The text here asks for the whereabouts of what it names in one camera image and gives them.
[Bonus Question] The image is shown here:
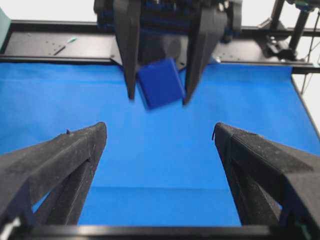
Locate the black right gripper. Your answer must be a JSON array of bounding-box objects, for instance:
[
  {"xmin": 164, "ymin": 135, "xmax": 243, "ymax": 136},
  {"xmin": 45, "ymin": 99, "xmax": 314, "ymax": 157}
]
[{"xmin": 93, "ymin": 0, "xmax": 243, "ymax": 105}]

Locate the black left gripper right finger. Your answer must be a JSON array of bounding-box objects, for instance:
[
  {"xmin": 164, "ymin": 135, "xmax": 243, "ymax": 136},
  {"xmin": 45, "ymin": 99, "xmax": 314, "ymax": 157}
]
[{"xmin": 212, "ymin": 122, "xmax": 320, "ymax": 228}]

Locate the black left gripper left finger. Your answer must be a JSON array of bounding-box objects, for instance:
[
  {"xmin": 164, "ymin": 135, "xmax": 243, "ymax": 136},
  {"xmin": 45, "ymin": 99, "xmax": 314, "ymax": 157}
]
[{"xmin": 0, "ymin": 122, "xmax": 107, "ymax": 225}]

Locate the blue block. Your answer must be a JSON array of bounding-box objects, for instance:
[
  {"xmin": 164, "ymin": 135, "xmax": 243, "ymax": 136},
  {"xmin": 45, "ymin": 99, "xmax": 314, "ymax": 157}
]
[{"xmin": 137, "ymin": 57, "xmax": 186, "ymax": 110}]

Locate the blue table cloth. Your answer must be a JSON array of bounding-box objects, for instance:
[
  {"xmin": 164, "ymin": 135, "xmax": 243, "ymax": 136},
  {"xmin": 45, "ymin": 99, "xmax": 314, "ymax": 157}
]
[{"xmin": 0, "ymin": 63, "xmax": 320, "ymax": 226}]

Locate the teal backdrop curtain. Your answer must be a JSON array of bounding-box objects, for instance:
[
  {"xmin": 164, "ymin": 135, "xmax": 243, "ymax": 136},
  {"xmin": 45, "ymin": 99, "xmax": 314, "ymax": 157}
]
[{"xmin": 0, "ymin": 8, "xmax": 11, "ymax": 54}]

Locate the black camera stand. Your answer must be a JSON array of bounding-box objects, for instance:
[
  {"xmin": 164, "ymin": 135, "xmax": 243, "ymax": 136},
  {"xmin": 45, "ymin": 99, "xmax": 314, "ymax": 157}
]
[{"xmin": 259, "ymin": 0, "xmax": 320, "ymax": 61}]

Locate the teal handled small tool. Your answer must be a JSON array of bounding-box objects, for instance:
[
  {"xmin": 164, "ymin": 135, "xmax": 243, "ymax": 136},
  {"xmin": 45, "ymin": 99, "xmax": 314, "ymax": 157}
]
[{"xmin": 52, "ymin": 37, "xmax": 78, "ymax": 56}]

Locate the black aluminium table frame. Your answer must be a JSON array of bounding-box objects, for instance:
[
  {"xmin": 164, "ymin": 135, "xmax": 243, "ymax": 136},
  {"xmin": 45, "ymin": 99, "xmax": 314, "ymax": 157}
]
[{"xmin": 0, "ymin": 20, "xmax": 320, "ymax": 74}]

